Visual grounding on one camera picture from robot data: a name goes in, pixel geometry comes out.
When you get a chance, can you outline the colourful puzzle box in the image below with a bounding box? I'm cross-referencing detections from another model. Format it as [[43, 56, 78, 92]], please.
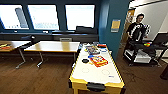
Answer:
[[84, 45, 102, 56]]

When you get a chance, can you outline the dark bowl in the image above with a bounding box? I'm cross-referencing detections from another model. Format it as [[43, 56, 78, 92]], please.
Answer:
[[81, 58, 91, 65]]

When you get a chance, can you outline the small red item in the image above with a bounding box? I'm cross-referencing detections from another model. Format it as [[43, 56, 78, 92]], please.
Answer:
[[98, 43, 108, 48]]

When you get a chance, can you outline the dark bag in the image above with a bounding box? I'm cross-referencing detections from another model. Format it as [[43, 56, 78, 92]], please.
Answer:
[[75, 25, 95, 34]]

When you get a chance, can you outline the orange game box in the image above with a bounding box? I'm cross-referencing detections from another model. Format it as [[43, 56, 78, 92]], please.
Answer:
[[88, 54, 109, 68]]

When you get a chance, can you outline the grey bench vent panel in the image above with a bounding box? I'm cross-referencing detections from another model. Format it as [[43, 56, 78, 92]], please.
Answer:
[[59, 37, 73, 43]]

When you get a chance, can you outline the yellow edged white table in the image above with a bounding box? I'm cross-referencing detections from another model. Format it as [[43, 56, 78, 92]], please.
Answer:
[[68, 42, 126, 94]]

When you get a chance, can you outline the pale long table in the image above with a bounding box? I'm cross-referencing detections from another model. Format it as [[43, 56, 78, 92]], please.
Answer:
[[24, 40, 81, 69]]

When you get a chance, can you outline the dark window bench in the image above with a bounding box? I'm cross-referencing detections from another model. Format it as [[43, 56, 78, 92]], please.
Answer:
[[0, 31, 100, 44]]

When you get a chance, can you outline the dark office chair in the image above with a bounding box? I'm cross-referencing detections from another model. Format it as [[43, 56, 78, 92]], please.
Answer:
[[19, 34, 42, 52]]

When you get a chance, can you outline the person in dark top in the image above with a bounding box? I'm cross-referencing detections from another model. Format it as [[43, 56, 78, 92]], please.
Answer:
[[126, 13, 152, 45]]

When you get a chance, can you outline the colourful toy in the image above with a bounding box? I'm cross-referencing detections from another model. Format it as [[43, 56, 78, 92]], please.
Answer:
[[142, 42, 151, 48]]

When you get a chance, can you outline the black wheeled cart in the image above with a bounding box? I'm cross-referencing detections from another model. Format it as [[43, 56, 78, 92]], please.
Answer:
[[122, 40, 168, 67]]

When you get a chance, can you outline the long wooden table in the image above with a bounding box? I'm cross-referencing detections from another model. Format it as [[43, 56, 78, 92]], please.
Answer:
[[0, 40, 33, 70]]

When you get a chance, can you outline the black monitor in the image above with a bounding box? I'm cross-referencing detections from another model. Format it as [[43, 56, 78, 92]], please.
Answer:
[[152, 32, 168, 46]]

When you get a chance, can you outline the small orange yellow item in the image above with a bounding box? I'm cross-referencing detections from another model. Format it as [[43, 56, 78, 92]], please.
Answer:
[[0, 43, 11, 50]]

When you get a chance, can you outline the yellow wall sign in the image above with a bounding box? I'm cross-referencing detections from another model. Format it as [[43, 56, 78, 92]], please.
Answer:
[[110, 19, 122, 33]]

